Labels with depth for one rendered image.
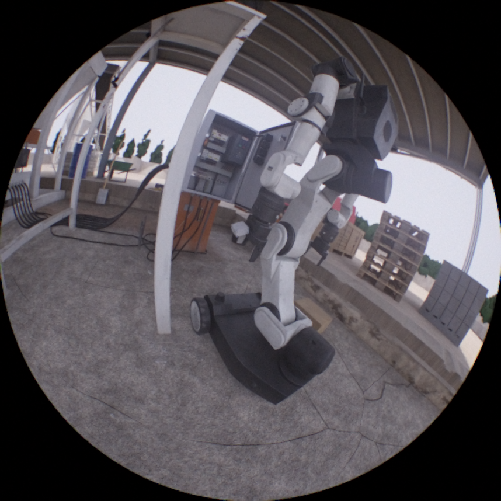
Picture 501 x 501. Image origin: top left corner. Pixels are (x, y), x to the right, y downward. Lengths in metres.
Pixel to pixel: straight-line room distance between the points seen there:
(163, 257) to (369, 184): 0.77
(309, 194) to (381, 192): 0.26
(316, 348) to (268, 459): 0.51
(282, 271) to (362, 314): 1.15
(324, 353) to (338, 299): 1.13
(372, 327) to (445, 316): 1.62
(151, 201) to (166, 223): 2.78
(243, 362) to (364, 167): 0.80
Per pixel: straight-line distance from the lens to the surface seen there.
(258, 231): 0.48
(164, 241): 0.64
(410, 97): 5.59
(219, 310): 0.79
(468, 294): 2.99
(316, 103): 0.53
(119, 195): 3.54
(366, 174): 0.56
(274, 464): 0.79
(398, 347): 1.65
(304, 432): 0.87
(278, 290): 0.66
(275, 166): 0.45
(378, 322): 1.64
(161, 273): 0.69
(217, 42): 2.39
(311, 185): 0.60
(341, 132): 0.66
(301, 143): 0.49
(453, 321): 2.98
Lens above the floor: 0.71
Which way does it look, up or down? 17 degrees down
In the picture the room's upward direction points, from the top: 20 degrees clockwise
